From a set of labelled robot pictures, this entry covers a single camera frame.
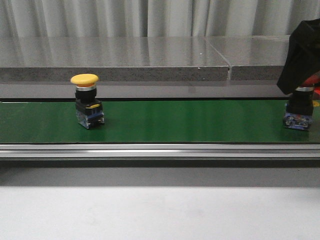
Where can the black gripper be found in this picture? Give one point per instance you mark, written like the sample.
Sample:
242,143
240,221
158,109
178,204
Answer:
303,57

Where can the red button with yellow tab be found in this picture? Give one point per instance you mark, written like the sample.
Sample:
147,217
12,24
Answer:
299,107

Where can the red object at right edge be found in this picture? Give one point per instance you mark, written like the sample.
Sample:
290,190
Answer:
316,94

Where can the grey stone counter slab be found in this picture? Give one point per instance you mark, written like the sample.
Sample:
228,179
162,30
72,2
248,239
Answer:
144,67

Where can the green conveyor belt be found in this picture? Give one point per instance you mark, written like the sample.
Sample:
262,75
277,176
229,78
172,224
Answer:
167,121

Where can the grey pleated curtain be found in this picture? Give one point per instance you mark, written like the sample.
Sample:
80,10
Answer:
153,18

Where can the aluminium conveyor side rail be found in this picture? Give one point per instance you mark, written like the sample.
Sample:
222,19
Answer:
216,151

